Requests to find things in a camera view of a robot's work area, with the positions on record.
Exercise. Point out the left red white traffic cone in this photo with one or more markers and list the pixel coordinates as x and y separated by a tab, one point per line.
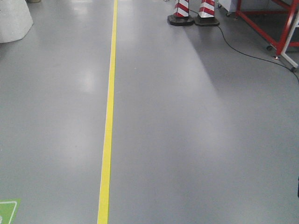
180	16

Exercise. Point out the right red white traffic cone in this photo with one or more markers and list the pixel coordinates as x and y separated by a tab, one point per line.
206	16

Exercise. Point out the white rounded machine base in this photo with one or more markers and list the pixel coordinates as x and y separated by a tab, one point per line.
15	20

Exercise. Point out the red white traffic cone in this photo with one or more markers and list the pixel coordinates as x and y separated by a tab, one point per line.
206	16
180	16

